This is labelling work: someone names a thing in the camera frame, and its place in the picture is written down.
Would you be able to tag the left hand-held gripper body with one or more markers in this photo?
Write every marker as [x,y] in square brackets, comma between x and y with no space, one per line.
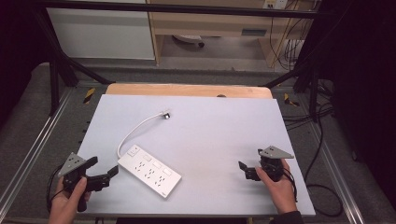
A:
[72,168]

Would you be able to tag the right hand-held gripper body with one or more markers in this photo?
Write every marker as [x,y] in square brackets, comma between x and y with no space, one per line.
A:
[271,165]

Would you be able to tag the person's right hand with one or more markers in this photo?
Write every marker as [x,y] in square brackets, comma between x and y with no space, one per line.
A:
[278,189]

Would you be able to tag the person's left hand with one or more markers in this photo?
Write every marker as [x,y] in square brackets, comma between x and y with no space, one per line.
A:
[67,202]

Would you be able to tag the pale grey table mat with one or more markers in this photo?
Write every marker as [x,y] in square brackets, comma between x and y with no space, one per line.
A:
[211,149]

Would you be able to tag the white power strip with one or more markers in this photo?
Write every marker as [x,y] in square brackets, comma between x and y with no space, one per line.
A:
[149,170]

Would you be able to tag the white power plug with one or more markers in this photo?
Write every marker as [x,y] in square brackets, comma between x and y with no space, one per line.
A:
[166,114]

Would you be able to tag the wooden table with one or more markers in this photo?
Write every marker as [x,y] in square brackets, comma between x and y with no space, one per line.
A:
[186,90]

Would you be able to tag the dark curtain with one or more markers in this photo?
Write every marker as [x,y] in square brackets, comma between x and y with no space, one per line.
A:
[364,93]
[18,46]

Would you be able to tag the white cabinet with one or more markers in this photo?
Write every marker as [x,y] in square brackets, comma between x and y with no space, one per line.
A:
[99,34]

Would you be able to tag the office chair base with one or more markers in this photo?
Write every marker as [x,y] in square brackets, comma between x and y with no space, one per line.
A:
[190,39]

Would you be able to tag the light wooden desk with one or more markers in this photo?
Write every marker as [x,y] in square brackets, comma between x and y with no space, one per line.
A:
[218,25]

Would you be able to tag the aluminium floor rail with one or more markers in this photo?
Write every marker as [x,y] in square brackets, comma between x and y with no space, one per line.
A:
[34,149]
[339,180]

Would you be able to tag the white wall socket strip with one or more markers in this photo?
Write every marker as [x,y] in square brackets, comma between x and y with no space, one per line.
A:
[274,3]

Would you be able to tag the black metal frame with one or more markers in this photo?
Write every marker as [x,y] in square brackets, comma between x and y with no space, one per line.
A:
[174,9]

